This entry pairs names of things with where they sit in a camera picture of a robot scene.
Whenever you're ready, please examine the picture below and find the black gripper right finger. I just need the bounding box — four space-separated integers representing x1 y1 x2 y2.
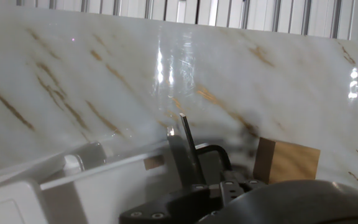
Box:
219 170 265 207

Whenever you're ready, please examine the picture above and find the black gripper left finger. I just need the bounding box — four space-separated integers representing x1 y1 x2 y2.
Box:
119 183 224 224

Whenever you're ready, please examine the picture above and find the large wooden block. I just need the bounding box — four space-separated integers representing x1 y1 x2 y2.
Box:
252 137 321 185

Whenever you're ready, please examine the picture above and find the white plastic drawer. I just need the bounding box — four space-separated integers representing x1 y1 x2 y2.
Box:
0 126 209 224

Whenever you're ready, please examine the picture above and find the tiny wooden block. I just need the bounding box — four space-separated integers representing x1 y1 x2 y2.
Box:
143 154 165 171

